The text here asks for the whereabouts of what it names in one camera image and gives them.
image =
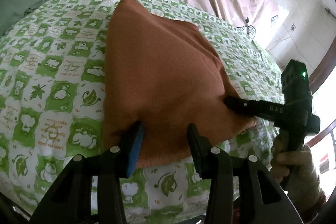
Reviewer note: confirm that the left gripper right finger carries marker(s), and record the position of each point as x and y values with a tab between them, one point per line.
261	199

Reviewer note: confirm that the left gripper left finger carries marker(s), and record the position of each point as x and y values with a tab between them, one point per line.
88	189

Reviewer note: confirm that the rust orange knit sweater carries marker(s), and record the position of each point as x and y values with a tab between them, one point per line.
167	75

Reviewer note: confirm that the person's right hand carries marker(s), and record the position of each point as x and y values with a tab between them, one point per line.
298	168

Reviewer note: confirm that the green white patterned bedsheet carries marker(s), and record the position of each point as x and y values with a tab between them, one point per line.
51	104

